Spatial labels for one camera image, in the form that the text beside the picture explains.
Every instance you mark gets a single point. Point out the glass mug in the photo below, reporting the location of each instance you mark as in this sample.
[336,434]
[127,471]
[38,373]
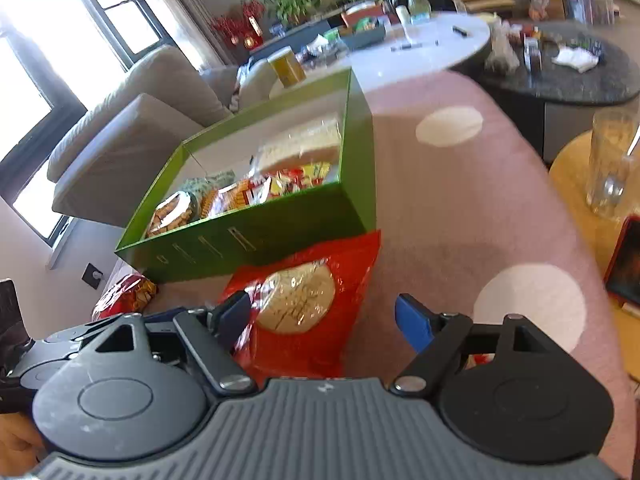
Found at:
[612,165]

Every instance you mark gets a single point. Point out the clear storage box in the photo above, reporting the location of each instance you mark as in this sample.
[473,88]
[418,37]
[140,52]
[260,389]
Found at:
[589,5]

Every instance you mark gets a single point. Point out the dark jar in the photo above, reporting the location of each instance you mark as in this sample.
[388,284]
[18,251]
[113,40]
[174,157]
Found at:
[533,57]

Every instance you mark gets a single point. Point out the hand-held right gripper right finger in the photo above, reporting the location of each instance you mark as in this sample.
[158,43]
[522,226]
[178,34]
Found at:
[412,320]

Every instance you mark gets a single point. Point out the black pen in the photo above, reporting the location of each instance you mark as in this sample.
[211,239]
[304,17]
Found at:
[415,45]

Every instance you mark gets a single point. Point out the green cracker packet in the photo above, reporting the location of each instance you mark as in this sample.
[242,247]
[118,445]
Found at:
[172,212]

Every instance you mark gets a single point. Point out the white round coffee table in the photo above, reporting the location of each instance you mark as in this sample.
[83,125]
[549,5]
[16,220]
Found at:
[430,57]

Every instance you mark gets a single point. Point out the yellow cracker packet red label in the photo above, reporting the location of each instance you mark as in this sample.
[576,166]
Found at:
[125,295]

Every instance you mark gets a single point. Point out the person's left hand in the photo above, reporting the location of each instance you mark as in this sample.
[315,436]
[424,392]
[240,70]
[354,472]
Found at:
[17,445]

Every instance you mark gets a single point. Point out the black marker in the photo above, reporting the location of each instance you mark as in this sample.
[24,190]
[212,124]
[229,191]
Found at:
[461,31]

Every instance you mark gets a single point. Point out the white sheer curtain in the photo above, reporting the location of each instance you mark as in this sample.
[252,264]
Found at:
[185,10]

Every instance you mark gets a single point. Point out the small white bottle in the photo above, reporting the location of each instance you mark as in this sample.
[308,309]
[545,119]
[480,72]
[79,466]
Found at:
[403,15]

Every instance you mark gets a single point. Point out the red flower decoration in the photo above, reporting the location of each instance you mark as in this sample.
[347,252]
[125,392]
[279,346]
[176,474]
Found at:
[237,22]

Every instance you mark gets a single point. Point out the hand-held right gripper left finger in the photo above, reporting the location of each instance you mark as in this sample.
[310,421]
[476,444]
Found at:
[234,317]

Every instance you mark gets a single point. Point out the red cookie packet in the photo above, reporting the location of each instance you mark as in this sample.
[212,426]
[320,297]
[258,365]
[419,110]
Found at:
[300,290]

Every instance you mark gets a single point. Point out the green cardboard box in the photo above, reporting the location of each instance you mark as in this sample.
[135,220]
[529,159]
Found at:
[300,230]

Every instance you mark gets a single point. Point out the long pale yellow snack packet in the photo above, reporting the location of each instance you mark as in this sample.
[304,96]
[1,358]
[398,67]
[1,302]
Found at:
[305,142]

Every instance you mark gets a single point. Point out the beige sofa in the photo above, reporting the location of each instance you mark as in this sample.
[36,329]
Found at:
[130,135]

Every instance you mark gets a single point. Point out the dark framed window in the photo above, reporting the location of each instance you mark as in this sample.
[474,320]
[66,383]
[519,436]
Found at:
[125,15]
[30,125]

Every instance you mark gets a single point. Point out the red-cased phone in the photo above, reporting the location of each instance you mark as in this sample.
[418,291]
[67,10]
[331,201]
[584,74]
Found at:
[625,265]

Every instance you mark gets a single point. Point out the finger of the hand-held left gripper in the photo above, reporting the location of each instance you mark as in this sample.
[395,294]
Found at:
[159,317]

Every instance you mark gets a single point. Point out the orange box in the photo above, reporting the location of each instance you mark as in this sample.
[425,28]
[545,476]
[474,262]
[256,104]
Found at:
[364,14]

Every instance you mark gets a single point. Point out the dark wall socket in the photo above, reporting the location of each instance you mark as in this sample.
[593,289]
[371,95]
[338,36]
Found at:
[93,275]

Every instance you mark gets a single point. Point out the orange snack packet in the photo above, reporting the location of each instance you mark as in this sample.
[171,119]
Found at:
[232,197]

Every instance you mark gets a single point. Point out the blue-grey basket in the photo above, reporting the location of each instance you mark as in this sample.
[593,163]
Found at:
[364,37]

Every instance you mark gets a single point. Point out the pink dotted tablecloth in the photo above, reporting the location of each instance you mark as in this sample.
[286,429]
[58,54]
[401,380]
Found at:
[450,210]

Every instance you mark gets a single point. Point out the yellow wooden side table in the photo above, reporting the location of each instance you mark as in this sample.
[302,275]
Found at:
[580,200]

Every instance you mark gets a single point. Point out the white tissue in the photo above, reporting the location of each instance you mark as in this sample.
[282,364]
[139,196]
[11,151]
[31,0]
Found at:
[575,59]

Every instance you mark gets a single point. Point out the dark round table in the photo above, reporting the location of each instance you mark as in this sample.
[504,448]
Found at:
[565,85]

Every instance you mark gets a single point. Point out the yellow can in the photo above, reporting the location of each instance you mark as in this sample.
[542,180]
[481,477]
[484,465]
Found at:
[286,67]

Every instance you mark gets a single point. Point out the clear plastic bag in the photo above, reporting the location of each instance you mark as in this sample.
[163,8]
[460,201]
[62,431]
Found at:
[502,47]

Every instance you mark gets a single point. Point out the plastic bag of oranges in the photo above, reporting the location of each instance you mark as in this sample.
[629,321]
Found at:
[539,2]

